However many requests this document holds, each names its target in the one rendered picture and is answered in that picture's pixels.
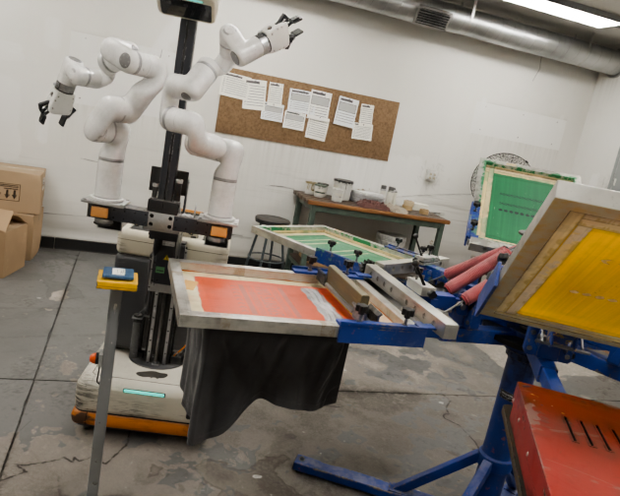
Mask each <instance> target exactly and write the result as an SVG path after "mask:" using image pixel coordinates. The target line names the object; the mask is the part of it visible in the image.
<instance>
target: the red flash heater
mask: <svg viewBox="0 0 620 496"><path fill-rule="evenodd" d="M512 403H513V407H512V411H511V414H510V421H511V426H512V430H513V435H514V439H515V444H516V448H517V453H518V457H519V462H520V466H521V471H522V475H523V479H524V484H525V488H526V493H527V496H620V407H617V406H613V405H609V404H605V403H599V402H595V401H591V400H587V399H583V398H579V397H576V396H572V395H568V394H564V393H560V392H557V391H553V390H549V389H545V388H541V387H538V386H535V385H531V384H527V383H523V382H517V385H516V388H515V391H514V395H513V399H512Z"/></svg>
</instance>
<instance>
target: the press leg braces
mask: <svg viewBox="0 0 620 496"><path fill-rule="evenodd" d="M478 456H479V452H478V449H475V450H473V451H471V452H468V453H466V454H463V455H461V456H459V457H456V458H454V459H452V460H449V461H447V462H445V463H442V464H440V465H436V466H434V467H432V468H429V469H427V470H425V471H423V472H421V473H418V474H416V475H414V476H411V477H409V478H407V479H404V480H402V481H400V482H397V483H395V482H392V481H390V483H389V489H388V491H391V492H395V493H398V494H401V495H403V496H412V493H413V489H414V488H417V487H419V486H422V485H424V484H426V483H429V482H431V481H434V480H436V479H438V478H441V477H443V476H446V475H448V474H450V473H453V472H455V471H457V470H460V469H462V468H465V467H467V466H469V465H473V464H476V463H477V459H478ZM491 468H492V463H491V462H489V461H487V460H483V461H482V463H481V465H480V466H479V468H478V470H477V471H476V473H475V475H474V476H473V478H472V480H471V482H470V483H469V485H468V487H467V488H466V490H465V492H464V494H463V496H477V494H478V493H479V491H480V489H481V488H482V486H483V484H484V482H485V481H486V479H487V477H488V475H489V474H490V472H491ZM503 488H504V489H506V490H507V491H509V492H511V493H512V494H514V495H516V494H517V493H518V491H517V486H516V481H515V477H514V472H513V468H512V471H511V473H510V474H507V476H506V483H505V484H504V487H503Z"/></svg>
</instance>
